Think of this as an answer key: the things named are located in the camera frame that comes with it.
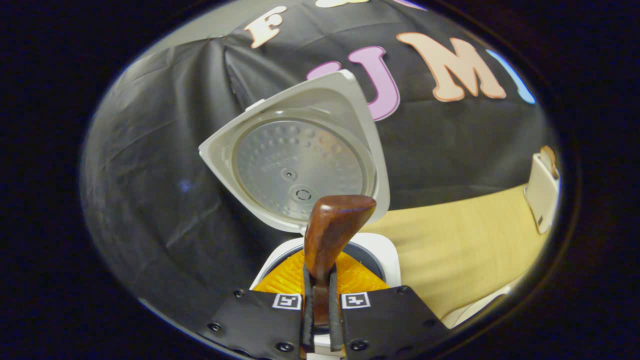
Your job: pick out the white toaster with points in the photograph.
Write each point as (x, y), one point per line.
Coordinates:
(540, 200)

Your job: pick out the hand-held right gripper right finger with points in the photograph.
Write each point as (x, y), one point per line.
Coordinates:
(334, 315)

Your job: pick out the white rice cooker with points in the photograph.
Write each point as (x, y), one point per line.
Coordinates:
(300, 160)

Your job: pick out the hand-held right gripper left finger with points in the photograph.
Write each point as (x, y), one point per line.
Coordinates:
(306, 310)

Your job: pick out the brown toast slice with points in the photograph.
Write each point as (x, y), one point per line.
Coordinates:
(550, 160)

